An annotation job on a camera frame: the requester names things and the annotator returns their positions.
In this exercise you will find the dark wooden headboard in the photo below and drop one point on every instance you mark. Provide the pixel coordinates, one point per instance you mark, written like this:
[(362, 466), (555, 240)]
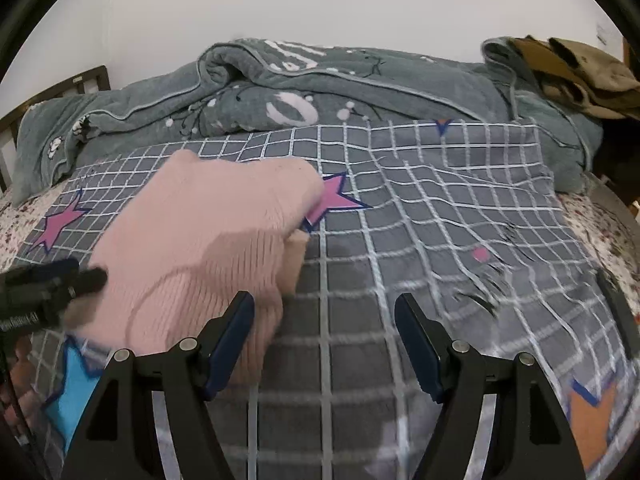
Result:
[(30, 110)]

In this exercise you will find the person's left hand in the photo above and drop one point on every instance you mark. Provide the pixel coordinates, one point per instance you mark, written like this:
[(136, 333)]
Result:
[(15, 375)]

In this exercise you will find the pink knitted sweater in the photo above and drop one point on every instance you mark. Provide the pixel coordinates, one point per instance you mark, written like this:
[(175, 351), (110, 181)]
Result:
[(200, 240)]

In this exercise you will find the grey checked star blanket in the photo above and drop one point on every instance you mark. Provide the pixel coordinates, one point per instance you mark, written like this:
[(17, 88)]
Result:
[(400, 240)]

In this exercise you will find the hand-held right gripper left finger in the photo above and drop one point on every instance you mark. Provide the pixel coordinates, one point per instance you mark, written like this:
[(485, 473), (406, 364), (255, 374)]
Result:
[(225, 355)]

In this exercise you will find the brown crumpled clothes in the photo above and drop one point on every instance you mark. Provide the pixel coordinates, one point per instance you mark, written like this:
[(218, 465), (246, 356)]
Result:
[(575, 70)]

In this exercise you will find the grey-green paw print pillow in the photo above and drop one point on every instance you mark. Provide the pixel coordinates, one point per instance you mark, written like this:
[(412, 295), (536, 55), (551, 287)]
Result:
[(45, 150)]

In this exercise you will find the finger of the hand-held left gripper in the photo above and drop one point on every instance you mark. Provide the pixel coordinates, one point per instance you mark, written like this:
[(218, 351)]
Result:
[(91, 281)]

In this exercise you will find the grey-green printed quilt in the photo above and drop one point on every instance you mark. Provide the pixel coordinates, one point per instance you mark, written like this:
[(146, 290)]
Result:
[(350, 90)]

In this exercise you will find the white wall socket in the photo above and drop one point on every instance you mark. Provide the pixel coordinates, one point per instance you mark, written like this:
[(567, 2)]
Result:
[(602, 30)]

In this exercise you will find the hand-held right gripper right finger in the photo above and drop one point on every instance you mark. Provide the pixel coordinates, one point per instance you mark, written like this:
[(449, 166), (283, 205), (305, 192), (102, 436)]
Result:
[(425, 360)]

